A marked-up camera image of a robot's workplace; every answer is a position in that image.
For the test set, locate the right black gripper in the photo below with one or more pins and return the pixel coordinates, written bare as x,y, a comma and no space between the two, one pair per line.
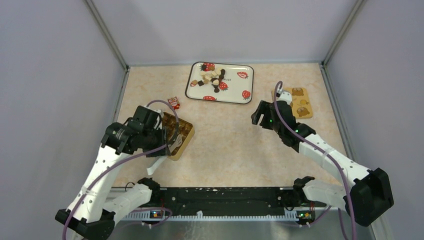
263,108

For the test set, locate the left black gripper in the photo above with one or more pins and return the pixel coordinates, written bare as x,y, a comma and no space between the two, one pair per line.
160,131

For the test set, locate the metal tongs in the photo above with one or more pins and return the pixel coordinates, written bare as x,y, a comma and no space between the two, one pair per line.
159,160

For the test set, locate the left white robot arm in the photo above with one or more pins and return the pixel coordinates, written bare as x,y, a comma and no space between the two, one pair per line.
91,216

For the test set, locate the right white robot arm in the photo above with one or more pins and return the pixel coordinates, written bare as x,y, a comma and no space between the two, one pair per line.
365,194

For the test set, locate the gold chocolate box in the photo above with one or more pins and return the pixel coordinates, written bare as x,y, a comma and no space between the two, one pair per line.
185,134

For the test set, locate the strawberry pattern tray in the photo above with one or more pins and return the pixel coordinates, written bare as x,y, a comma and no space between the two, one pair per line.
239,78

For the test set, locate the wooden animal puzzle board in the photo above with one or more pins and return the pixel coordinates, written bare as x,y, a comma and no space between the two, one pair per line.
300,105

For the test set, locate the pile of chocolates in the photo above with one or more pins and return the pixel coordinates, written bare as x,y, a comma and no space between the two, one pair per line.
210,75

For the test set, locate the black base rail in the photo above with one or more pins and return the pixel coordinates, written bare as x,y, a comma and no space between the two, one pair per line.
229,201

